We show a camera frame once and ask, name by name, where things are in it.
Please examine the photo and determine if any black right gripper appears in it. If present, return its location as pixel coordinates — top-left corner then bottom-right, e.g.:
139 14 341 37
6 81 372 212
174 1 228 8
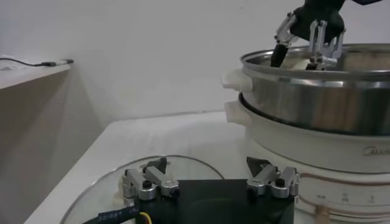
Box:
270 0 347 71

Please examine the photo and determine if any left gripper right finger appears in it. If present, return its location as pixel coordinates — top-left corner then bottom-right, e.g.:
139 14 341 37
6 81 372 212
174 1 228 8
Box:
246 156 300 199

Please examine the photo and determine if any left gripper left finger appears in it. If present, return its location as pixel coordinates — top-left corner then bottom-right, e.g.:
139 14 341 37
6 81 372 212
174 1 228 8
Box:
121 156 180 201

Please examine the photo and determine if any white steamed baozi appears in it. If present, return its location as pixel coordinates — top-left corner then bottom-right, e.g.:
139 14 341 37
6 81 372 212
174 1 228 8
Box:
280 57 311 70

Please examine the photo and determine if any glass pot lid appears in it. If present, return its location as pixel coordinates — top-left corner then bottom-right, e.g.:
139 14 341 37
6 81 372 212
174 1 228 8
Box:
59 155 225 224

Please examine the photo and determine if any steel steamer basket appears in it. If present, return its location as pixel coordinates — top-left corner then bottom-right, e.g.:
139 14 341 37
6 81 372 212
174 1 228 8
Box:
221 43 390 136

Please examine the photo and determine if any white electric cooker base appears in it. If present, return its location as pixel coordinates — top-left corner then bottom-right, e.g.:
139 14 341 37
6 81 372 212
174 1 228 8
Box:
224 93 390 224

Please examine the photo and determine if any white side table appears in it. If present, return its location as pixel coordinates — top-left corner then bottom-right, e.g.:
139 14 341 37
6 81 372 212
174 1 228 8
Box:
0 56 74 91

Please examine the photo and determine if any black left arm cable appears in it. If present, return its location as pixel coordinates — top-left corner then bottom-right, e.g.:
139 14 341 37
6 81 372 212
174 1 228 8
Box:
82 206 153 224

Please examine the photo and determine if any black adapter cable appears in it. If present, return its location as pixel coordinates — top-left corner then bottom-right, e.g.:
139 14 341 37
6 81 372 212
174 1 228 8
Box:
0 57 75 68

